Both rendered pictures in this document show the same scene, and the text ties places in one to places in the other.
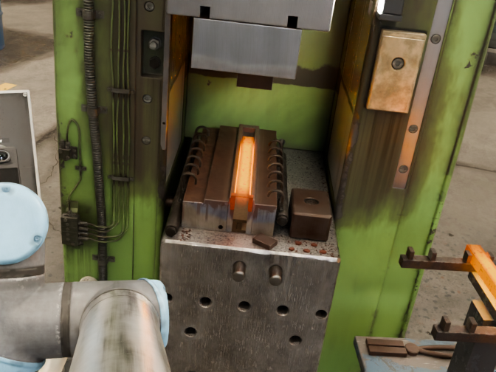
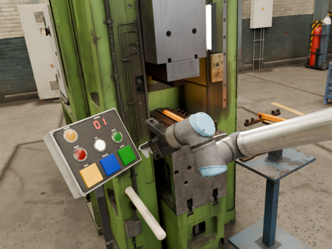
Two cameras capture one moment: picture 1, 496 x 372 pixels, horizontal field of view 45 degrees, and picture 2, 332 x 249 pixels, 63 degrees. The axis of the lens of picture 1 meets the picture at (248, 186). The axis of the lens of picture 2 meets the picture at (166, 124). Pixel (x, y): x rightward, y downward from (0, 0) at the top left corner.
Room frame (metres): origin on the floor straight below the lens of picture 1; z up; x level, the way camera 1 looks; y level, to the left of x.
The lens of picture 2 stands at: (-0.15, 0.75, 1.56)
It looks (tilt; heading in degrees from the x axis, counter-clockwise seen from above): 21 degrees down; 335
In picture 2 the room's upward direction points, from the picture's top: 5 degrees counter-clockwise
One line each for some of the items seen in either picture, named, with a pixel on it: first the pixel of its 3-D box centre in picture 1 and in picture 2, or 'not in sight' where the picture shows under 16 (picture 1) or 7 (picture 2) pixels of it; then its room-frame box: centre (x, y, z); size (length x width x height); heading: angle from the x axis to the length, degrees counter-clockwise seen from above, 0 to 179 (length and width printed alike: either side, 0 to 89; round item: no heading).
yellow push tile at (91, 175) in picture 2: not in sight; (91, 175); (0.85, 0.63, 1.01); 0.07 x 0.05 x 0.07; 116
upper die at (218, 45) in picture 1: (249, 23); (165, 65); (1.31, 0.04, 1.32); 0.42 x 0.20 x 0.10; 1
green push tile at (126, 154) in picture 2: not in sight; (126, 155); (0.93, 0.45, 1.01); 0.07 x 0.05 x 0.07; 116
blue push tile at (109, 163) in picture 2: not in sight; (109, 164); (0.89, 0.54, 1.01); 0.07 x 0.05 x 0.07; 116
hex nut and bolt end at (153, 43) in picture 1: (153, 54); (139, 85); (1.25, 0.23, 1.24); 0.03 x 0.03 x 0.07; 1
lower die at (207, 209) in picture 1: (234, 171); (169, 122); (1.31, 0.04, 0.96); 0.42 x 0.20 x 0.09; 1
